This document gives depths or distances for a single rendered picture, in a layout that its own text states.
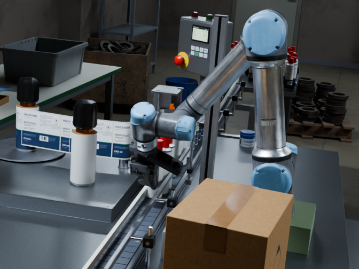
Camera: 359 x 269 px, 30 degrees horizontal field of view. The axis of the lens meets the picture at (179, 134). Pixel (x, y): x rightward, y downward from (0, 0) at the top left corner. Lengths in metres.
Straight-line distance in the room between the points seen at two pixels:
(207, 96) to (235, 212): 0.57
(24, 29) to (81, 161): 4.95
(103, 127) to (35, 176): 0.31
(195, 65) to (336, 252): 0.78
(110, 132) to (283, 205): 1.03
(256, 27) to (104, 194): 0.83
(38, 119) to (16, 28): 4.49
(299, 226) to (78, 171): 0.78
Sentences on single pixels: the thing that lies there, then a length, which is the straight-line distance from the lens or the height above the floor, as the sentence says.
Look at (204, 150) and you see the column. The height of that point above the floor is 1.03.
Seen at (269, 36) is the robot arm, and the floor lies 1.50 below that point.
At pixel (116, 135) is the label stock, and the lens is 2.53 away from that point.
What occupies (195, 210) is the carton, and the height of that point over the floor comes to 1.12.
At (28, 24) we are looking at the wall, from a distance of 7.30.
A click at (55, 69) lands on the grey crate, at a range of 4.27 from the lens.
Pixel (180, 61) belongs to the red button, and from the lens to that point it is 2.36.
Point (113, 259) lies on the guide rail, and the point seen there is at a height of 0.96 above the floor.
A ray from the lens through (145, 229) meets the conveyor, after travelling 2.06.
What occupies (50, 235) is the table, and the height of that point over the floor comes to 0.83.
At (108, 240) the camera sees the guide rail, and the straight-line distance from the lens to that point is 1.89.
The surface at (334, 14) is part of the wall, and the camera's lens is 11.31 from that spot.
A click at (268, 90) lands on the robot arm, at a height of 1.34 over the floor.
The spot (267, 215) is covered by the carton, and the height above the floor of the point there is 1.12.
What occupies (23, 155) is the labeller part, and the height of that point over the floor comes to 0.89.
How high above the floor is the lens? 1.72
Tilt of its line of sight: 16 degrees down
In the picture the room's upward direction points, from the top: 5 degrees clockwise
